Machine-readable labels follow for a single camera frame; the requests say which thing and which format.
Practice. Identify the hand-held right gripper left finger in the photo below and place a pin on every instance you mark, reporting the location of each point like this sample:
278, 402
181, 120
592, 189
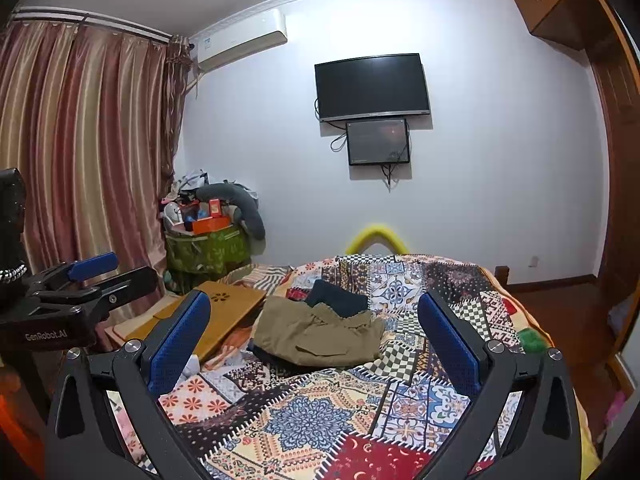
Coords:
180, 345

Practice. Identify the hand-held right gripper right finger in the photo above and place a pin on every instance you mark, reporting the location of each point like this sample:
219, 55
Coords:
450, 345

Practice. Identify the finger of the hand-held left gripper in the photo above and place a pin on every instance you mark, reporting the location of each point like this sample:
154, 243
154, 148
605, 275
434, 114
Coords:
92, 265
125, 285

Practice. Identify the khaki pants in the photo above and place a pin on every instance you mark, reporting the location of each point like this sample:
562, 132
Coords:
310, 335

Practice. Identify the person's left forearm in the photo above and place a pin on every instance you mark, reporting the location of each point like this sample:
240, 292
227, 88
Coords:
15, 425

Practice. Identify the wooden lap desk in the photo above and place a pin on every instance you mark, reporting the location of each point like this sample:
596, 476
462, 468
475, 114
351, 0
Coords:
220, 310

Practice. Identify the white toy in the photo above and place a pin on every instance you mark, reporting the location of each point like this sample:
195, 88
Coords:
173, 214

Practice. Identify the wooden bedpost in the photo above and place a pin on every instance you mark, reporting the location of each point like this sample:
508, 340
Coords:
502, 276

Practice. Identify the green storage bin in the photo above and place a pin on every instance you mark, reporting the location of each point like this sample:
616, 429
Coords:
210, 255

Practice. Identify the orange box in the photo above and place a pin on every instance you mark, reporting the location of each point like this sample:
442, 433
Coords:
212, 225

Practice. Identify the striped pink curtain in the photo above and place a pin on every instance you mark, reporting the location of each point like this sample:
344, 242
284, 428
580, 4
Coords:
85, 150

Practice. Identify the small red box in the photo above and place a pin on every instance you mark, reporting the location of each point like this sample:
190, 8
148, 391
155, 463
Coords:
215, 208

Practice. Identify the dark navy folded cloth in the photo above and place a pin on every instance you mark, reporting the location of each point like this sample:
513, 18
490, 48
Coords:
335, 299

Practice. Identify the yellow foam bed guard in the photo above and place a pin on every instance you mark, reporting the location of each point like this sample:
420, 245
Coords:
377, 232

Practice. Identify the grey long pillow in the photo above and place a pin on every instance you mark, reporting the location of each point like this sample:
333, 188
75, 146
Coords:
250, 210

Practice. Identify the patchwork printed blanket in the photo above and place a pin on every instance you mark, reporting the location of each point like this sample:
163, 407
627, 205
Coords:
310, 420

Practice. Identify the pink cloth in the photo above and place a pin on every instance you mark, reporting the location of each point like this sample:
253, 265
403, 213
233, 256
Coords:
615, 407

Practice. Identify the white air conditioner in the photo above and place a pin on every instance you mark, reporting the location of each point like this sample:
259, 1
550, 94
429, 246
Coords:
240, 37

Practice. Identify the brown wooden wardrobe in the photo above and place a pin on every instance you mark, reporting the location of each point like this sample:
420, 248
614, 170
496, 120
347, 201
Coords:
615, 110

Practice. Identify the white wall socket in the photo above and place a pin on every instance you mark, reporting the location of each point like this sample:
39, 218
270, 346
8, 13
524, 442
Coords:
534, 262

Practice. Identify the small black wall monitor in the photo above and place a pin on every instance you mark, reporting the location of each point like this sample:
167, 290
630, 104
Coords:
378, 141

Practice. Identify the white curtain rail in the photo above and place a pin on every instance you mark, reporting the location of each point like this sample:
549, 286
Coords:
90, 20

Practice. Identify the black wall television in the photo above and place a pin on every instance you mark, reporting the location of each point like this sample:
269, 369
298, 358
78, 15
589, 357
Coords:
372, 85

